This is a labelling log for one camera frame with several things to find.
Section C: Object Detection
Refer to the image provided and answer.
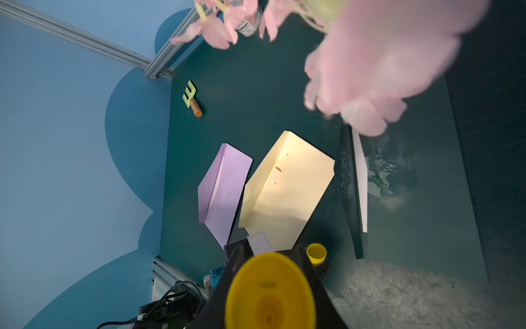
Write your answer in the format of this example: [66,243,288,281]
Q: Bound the horizontal aluminium frame rail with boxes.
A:
[1,1,173,80]

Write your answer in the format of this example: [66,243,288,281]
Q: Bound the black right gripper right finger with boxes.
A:
[293,247,347,329]

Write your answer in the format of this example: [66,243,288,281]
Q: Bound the silver tin can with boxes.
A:
[236,6,262,38]

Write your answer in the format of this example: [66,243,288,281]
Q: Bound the yellow-green garden fork wooden handle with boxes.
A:
[182,80,203,117]

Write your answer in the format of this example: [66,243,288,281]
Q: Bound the pink cherry blossom tree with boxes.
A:
[170,0,492,138]

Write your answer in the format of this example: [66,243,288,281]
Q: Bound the dark green envelope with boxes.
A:
[334,78,488,283]

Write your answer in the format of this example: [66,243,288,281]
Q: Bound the left aluminium frame post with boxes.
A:
[144,8,199,80]

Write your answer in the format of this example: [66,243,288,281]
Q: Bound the cream yellow envelope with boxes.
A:
[238,131,335,251]

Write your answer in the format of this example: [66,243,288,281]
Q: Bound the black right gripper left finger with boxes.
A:
[190,239,253,328]

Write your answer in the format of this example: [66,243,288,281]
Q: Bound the purple envelope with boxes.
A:
[197,143,253,248]

